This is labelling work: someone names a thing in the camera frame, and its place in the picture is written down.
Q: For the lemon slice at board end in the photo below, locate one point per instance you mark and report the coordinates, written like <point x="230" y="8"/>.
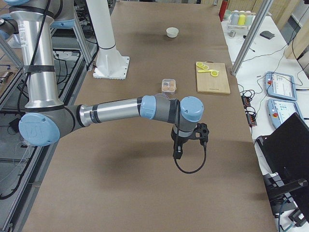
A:
<point x="199" y="64"/>

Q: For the yellow cup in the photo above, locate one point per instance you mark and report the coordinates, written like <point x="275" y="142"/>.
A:
<point x="241" y="21"/>

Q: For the orange black adapter box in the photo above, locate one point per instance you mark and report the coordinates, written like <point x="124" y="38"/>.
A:
<point x="246" y="101"/>
<point x="251" y="120"/>

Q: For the aluminium frame post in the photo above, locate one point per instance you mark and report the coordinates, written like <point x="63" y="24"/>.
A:
<point x="257" y="22"/>

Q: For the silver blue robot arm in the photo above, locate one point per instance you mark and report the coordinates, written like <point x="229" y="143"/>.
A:
<point x="47" y="119"/>

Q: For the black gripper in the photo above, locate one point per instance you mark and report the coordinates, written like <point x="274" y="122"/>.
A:
<point x="182" y="141"/>

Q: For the clear plastic egg carton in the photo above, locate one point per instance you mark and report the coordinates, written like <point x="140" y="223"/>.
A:
<point x="166" y="82"/>

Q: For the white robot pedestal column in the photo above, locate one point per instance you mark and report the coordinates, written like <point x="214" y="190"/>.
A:
<point x="110" y="63"/>

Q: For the upper blue teach pendant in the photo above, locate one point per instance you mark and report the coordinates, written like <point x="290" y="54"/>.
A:
<point x="280" y="85"/>

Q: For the dark grey pad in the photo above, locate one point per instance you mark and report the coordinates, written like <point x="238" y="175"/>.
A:
<point x="267" y="34"/>

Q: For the white tray with cups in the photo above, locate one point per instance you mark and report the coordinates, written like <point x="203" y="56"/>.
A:
<point x="233" y="21"/>

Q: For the small metal cup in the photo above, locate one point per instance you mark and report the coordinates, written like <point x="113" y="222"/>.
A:
<point x="232" y="33"/>

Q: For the blue teach pendant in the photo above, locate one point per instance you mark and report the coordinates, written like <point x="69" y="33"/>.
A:
<point x="280" y="110"/>
<point x="280" y="85"/>

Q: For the white ceramic bowl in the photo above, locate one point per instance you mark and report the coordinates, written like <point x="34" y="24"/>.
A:
<point x="172" y="32"/>

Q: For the lower blue teach pendant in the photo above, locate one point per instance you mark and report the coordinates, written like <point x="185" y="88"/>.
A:
<point x="280" y="110"/>

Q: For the yellow plastic knife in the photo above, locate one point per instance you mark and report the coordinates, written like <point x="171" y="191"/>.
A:
<point x="204" y="71"/>

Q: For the lemon slice beside knife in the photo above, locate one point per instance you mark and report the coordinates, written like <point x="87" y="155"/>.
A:
<point x="214" y="73"/>

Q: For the wooden cutting board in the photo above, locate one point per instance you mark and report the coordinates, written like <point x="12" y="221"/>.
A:
<point x="209" y="84"/>

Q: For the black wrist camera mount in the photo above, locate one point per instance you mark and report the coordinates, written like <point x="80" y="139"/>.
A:
<point x="201" y="133"/>

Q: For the red bottle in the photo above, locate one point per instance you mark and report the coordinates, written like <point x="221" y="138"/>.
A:
<point x="223" y="9"/>

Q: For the black monitor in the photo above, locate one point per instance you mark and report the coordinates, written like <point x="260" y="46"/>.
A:
<point x="286" y="151"/>

